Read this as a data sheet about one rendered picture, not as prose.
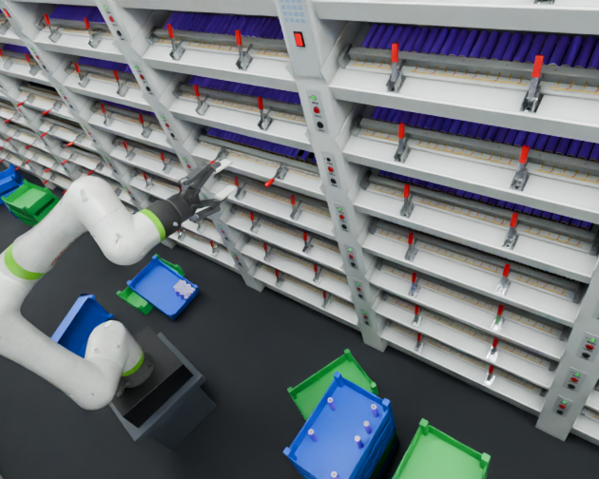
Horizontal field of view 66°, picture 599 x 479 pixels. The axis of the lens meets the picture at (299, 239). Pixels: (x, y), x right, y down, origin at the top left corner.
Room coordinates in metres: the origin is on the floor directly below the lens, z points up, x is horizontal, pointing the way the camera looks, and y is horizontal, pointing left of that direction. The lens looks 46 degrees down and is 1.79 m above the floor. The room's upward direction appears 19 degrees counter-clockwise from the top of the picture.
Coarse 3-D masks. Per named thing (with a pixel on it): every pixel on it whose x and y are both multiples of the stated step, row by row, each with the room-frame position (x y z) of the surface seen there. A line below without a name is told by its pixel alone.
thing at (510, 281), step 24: (360, 240) 0.94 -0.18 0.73; (384, 240) 0.92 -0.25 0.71; (408, 240) 0.84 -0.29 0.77; (432, 240) 0.83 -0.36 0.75; (408, 264) 0.82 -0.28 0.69; (432, 264) 0.78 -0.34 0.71; (456, 264) 0.75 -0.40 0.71; (480, 264) 0.72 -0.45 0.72; (504, 264) 0.67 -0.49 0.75; (480, 288) 0.66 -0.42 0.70; (504, 288) 0.63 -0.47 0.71; (528, 288) 0.60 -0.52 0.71; (552, 288) 0.58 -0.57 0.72; (576, 288) 0.55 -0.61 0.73; (552, 312) 0.52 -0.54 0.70; (576, 312) 0.50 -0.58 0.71
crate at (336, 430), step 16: (336, 384) 0.71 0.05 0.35; (352, 384) 0.68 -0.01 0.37; (320, 400) 0.66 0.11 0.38; (336, 400) 0.67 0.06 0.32; (352, 400) 0.65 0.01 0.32; (368, 400) 0.63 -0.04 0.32; (384, 400) 0.58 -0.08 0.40; (320, 416) 0.63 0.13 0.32; (336, 416) 0.61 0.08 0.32; (352, 416) 0.60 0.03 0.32; (368, 416) 0.58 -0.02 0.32; (384, 416) 0.54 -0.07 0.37; (304, 432) 0.59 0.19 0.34; (320, 432) 0.58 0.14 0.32; (336, 432) 0.57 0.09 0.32; (352, 432) 0.55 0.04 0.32; (288, 448) 0.54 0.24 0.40; (304, 448) 0.55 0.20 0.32; (320, 448) 0.54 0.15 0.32; (336, 448) 0.52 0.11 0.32; (352, 448) 0.51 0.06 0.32; (368, 448) 0.48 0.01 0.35; (304, 464) 0.51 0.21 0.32; (320, 464) 0.49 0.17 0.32; (336, 464) 0.48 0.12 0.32; (352, 464) 0.46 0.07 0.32
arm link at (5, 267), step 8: (8, 248) 1.03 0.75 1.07; (0, 256) 1.04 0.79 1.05; (8, 256) 1.00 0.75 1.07; (0, 264) 1.01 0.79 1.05; (8, 264) 0.99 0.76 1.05; (16, 264) 0.97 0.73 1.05; (0, 272) 1.00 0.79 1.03; (8, 272) 0.98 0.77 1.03; (16, 272) 0.97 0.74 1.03; (24, 272) 0.97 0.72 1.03; (32, 272) 0.96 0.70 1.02; (16, 280) 0.97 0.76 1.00; (24, 280) 0.97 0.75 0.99; (32, 280) 0.98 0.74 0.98; (24, 288) 0.97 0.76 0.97
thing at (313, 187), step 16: (208, 128) 1.54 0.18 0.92; (192, 144) 1.49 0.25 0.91; (208, 160) 1.41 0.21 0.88; (240, 160) 1.32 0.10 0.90; (256, 160) 1.28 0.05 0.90; (256, 176) 1.24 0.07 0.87; (272, 176) 1.18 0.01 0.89; (288, 176) 1.15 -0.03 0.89; (304, 176) 1.12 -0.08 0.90; (304, 192) 1.09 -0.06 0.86; (320, 192) 1.03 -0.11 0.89
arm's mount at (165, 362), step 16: (144, 336) 1.14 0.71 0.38; (160, 352) 1.05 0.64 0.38; (160, 368) 0.98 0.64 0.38; (176, 368) 0.96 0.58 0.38; (144, 384) 0.93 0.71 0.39; (160, 384) 0.91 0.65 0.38; (176, 384) 0.93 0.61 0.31; (112, 400) 0.91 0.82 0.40; (128, 400) 0.89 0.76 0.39; (144, 400) 0.88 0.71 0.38; (160, 400) 0.89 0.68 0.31; (128, 416) 0.84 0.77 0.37; (144, 416) 0.85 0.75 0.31
